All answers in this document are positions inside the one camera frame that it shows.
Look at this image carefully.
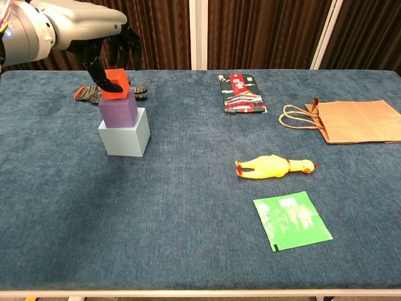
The blue fabric table cover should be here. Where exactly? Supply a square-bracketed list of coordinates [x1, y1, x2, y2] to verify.
[0, 69, 401, 291]

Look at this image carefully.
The orange cube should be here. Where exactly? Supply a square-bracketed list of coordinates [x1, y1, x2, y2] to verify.
[102, 68, 131, 100]

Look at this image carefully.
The brown paper bag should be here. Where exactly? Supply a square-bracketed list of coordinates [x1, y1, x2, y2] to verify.
[278, 97, 401, 145]

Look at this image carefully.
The yellow rubber chicken toy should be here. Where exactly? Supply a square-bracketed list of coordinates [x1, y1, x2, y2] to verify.
[234, 154, 318, 181]

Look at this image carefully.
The light blue cube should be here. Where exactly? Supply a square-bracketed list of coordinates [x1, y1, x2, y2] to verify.
[97, 107, 150, 157]

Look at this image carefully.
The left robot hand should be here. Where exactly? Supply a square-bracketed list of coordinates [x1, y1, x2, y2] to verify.
[40, 0, 143, 94]

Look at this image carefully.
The grey knit work glove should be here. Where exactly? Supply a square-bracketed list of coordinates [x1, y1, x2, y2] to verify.
[74, 85, 148, 103]

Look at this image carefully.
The purple cube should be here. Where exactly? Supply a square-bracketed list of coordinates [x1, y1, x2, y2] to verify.
[98, 93, 139, 129]

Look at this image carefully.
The dark brown curtain panel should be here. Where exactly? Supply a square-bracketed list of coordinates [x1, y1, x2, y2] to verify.
[319, 0, 401, 75]
[0, 50, 88, 73]
[207, 0, 333, 71]
[84, 0, 192, 71]

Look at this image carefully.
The white partition post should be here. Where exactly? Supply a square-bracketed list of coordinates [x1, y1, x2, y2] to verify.
[310, 0, 345, 70]
[189, 0, 209, 71]

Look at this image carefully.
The green foil sachet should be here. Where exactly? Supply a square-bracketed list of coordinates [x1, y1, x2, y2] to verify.
[253, 191, 333, 252]

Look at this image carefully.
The red patterned packet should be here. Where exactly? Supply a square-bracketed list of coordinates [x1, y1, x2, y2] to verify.
[218, 73, 268, 115]

